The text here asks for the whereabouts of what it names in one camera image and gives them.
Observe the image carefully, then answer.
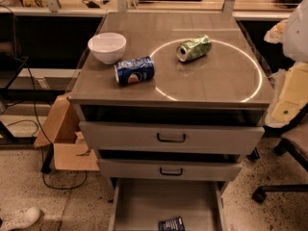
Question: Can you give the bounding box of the grey open bottom drawer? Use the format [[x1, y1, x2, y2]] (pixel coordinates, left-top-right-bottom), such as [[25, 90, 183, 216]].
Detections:
[[108, 179, 227, 231]]

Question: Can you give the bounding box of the grey drawer cabinet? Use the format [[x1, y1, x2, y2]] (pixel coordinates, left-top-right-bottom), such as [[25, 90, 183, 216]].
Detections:
[[67, 11, 275, 231]]

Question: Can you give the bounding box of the black floor cable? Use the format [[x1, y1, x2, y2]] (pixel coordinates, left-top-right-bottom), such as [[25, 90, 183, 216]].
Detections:
[[0, 4, 89, 191]]

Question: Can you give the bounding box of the blue crushed Pepsi can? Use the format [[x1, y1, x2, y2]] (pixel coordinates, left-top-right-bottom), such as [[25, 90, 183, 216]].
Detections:
[[115, 56, 155, 86]]

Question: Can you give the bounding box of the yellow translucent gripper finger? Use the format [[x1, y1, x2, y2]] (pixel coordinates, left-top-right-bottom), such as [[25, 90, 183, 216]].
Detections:
[[265, 63, 308, 128], [264, 19, 288, 44]]

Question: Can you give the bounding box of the black office chair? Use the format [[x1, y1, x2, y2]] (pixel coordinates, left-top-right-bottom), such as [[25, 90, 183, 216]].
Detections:
[[252, 104, 308, 203]]

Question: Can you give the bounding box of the grey top drawer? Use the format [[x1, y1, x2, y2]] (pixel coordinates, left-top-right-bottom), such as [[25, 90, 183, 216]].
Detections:
[[80, 121, 264, 155]]

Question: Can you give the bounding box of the dark side desk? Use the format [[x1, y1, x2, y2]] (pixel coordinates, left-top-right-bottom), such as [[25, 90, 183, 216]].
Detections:
[[0, 41, 35, 145]]

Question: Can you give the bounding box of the blue RXBAR snack bar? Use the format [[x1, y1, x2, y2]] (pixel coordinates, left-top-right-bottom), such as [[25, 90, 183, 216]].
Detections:
[[158, 217, 185, 231]]

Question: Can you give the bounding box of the white sneaker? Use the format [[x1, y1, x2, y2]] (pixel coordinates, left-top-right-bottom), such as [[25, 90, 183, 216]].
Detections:
[[0, 207, 40, 231]]

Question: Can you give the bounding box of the green crushed soda can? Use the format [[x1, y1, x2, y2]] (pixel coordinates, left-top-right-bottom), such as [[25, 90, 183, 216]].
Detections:
[[176, 35, 212, 63]]

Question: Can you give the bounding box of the brown cardboard box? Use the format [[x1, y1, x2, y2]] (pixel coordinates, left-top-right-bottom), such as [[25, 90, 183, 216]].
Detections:
[[34, 94, 99, 171]]

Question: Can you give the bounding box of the white ceramic bowl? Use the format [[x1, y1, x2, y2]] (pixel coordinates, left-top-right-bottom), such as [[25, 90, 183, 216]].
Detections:
[[88, 33, 127, 64]]

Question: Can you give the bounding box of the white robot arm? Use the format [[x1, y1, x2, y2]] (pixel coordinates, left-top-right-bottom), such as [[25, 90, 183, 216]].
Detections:
[[264, 0, 308, 128]]

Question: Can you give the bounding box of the grey middle drawer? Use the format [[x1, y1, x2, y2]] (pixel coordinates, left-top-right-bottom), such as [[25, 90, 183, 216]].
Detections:
[[98, 159, 242, 181]]

